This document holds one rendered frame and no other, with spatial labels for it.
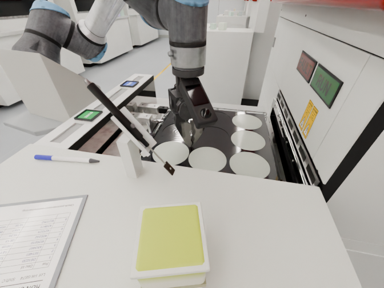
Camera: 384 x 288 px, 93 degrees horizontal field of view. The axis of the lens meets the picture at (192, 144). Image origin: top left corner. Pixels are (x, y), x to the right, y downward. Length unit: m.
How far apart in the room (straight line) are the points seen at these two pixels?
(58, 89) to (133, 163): 0.58
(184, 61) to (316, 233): 0.36
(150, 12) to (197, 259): 0.43
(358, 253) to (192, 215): 0.46
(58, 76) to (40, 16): 0.23
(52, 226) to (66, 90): 0.61
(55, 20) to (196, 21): 0.69
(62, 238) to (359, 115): 0.45
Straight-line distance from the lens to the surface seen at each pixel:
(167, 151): 0.51
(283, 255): 0.31
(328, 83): 0.44
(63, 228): 0.35
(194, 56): 0.39
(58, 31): 0.98
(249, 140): 0.57
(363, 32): 0.40
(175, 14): 0.39
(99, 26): 0.94
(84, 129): 0.56
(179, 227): 0.22
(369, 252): 0.62
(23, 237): 0.37
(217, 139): 0.56
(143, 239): 0.22
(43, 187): 0.43
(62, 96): 0.87
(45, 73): 0.85
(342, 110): 0.38
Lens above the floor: 1.23
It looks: 38 degrees down
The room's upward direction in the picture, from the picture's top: straight up
